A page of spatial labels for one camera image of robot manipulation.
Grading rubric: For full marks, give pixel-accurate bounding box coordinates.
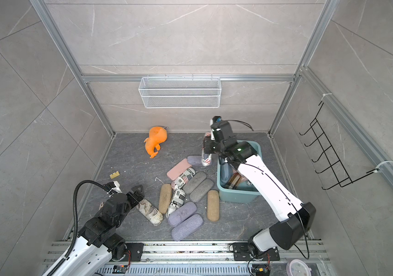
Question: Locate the flag newspaper print case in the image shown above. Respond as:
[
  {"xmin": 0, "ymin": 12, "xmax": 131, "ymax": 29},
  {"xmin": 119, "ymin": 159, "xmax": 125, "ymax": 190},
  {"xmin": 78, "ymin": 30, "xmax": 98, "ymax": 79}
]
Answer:
[{"xmin": 201, "ymin": 132, "xmax": 212, "ymax": 167}]

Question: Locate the tan fabric case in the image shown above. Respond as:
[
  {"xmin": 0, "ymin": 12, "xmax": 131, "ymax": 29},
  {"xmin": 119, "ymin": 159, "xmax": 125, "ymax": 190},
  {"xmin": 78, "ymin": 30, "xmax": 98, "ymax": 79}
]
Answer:
[
  {"xmin": 207, "ymin": 190, "xmax": 220, "ymax": 222},
  {"xmin": 158, "ymin": 184, "xmax": 172, "ymax": 215}
]

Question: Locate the plaid brown glasses case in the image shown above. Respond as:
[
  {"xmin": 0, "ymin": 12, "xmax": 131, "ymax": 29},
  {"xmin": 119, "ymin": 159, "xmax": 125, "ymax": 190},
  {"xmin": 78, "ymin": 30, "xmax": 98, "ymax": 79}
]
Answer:
[{"xmin": 225, "ymin": 172, "xmax": 243, "ymax": 190}]

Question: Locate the teal plastic storage box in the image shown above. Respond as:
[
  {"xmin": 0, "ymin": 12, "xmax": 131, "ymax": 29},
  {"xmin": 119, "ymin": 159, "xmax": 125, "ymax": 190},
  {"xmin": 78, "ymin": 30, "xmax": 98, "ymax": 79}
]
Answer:
[{"xmin": 217, "ymin": 158, "xmax": 261, "ymax": 204}]

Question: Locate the blue fabric case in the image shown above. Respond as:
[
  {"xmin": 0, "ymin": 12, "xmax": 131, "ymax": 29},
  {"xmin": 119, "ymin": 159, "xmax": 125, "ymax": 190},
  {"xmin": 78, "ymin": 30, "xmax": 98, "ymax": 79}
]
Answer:
[{"xmin": 219, "ymin": 163, "xmax": 233, "ymax": 186}]

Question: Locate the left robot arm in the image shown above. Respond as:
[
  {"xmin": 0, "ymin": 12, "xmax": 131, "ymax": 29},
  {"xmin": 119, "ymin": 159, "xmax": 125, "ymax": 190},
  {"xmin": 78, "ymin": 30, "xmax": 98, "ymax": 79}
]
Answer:
[{"xmin": 44, "ymin": 180, "xmax": 145, "ymax": 276}]

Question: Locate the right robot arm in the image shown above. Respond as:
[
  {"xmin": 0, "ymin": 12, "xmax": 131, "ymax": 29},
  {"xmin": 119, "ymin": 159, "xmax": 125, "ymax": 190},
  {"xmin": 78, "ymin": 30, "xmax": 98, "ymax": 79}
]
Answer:
[{"xmin": 203, "ymin": 136, "xmax": 316, "ymax": 258}]

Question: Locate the grey fabric glasses case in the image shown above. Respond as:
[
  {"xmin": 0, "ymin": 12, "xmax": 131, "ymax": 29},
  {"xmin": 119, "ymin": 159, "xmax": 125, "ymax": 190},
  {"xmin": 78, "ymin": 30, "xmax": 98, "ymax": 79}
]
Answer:
[{"xmin": 182, "ymin": 171, "xmax": 207, "ymax": 194}]

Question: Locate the purple fabric case top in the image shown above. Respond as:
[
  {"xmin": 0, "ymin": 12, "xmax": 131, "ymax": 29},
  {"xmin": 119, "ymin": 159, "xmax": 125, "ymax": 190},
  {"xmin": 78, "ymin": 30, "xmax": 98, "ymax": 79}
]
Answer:
[{"xmin": 187, "ymin": 155, "xmax": 203, "ymax": 166}]

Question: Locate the purple fabric case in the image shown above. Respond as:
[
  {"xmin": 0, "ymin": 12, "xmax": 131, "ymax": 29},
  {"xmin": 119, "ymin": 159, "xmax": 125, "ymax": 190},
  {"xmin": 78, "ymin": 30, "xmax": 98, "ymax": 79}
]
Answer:
[
  {"xmin": 187, "ymin": 155, "xmax": 203, "ymax": 166},
  {"xmin": 171, "ymin": 214, "xmax": 203, "ymax": 242},
  {"xmin": 168, "ymin": 202, "xmax": 197, "ymax": 227}
]

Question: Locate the gold binder clip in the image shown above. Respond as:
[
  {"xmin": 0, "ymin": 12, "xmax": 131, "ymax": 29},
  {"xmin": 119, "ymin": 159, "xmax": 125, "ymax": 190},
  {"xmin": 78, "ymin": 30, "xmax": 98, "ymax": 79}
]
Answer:
[{"xmin": 109, "ymin": 171, "xmax": 120, "ymax": 179}]

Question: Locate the pink flat case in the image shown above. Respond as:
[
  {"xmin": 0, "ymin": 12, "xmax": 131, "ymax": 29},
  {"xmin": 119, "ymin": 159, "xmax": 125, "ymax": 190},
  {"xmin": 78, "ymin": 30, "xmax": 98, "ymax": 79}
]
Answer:
[{"xmin": 167, "ymin": 158, "xmax": 191, "ymax": 181}]

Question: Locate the newspaper case under pink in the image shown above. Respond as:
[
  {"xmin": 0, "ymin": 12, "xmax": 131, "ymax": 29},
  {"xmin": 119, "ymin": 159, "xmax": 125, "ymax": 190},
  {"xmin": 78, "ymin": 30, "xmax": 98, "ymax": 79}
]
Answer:
[{"xmin": 171, "ymin": 167, "xmax": 196, "ymax": 190}]

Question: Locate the purple fabric case middle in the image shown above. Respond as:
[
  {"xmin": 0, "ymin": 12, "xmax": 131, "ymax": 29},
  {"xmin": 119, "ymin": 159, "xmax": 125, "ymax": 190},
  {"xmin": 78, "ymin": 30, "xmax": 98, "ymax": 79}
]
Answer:
[{"xmin": 168, "ymin": 202, "xmax": 197, "ymax": 227}]

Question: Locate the orange plush whale toy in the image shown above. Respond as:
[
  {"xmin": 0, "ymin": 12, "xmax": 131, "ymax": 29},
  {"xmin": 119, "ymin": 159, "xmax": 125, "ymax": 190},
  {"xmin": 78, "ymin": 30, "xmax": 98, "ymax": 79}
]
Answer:
[{"xmin": 144, "ymin": 126, "xmax": 167, "ymax": 159}]

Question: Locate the purple fabric case bottom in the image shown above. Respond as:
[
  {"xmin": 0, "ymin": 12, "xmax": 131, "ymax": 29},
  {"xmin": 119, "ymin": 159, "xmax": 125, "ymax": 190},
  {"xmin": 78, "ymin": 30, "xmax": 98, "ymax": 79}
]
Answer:
[{"xmin": 171, "ymin": 214, "xmax": 203, "ymax": 242}]

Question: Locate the pink white clock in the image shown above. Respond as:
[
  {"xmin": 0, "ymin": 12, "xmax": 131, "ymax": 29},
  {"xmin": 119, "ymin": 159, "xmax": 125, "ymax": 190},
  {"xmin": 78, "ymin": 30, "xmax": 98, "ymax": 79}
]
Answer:
[{"xmin": 286, "ymin": 259, "xmax": 312, "ymax": 276}]

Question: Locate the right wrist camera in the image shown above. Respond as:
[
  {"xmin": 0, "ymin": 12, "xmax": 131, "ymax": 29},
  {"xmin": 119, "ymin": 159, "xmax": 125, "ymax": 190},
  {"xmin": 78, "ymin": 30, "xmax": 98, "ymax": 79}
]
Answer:
[{"xmin": 210, "ymin": 116, "xmax": 234, "ymax": 141}]

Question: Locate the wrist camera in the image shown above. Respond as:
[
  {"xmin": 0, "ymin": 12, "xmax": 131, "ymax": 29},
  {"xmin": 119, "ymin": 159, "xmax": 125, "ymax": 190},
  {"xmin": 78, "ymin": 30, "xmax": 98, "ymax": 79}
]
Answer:
[
  {"xmin": 104, "ymin": 181, "xmax": 122, "ymax": 196},
  {"xmin": 210, "ymin": 116, "xmax": 234, "ymax": 141}
]

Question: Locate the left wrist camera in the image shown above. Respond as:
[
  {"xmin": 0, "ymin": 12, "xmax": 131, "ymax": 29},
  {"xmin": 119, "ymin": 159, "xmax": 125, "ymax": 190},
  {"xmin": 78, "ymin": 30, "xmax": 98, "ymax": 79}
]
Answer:
[{"xmin": 104, "ymin": 181, "xmax": 122, "ymax": 196}]

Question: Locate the white wire mesh basket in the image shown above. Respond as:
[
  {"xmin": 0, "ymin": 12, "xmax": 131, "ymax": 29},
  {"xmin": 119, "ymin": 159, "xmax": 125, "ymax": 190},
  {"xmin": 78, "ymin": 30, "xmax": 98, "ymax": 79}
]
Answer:
[{"xmin": 139, "ymin": 77, "xmax": 222, "ymax": 109}]

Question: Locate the metal base rail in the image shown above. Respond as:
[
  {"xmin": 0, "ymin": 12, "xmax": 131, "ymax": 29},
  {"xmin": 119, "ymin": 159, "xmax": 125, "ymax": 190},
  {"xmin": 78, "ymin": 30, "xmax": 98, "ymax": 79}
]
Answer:
[{"xmin": 41, "ymin": 240, "xmax": 335, "ymax": 276}]

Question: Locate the black wire hook rack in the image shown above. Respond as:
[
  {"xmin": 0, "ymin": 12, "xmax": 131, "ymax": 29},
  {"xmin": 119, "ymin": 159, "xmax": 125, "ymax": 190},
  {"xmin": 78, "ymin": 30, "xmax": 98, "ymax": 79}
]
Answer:
[{"xmin": 299, "ymin": 101, "xmax": 380, "ymax": 190}]

